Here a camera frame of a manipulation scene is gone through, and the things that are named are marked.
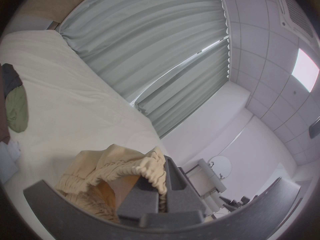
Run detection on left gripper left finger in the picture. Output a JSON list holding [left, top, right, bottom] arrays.
[[117, 176, 161, 221]]

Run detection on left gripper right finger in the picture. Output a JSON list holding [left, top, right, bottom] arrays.
[[139, 155, 208, 231]]

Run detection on tan drawstring pants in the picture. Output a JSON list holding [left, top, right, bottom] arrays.
[[55, 144, 168, 223]]

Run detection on bed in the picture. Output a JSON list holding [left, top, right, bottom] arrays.
[[0, 0, 164, 209]]

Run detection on white dressing table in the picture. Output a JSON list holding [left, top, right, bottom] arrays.
[[184, 158, 227, 209]]

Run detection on round mirror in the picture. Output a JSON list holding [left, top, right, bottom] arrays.
[[209, 155, 233, 180]]

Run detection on grey-green curtain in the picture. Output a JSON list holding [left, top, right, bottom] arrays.
[[58, 0, 230, 104], [126, 38, 231, 140]]

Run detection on white garment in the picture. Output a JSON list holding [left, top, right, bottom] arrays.
[[0, 141, 21, 182]]

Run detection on green garment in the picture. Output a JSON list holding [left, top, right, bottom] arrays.
[[5, 85, 29, 133]]

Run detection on dark brown garment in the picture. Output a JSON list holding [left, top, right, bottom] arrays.
[[0, 66, 11, 144]]

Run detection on square ceiling light panel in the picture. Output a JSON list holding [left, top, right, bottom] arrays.
[[291, 48, 320, 93]]

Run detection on black garment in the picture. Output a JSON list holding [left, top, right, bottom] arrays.
[[1, 63, 23, 100]]

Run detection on white ceiling air conditioner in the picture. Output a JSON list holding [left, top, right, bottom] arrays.
[[274, 0, 315, 39]]

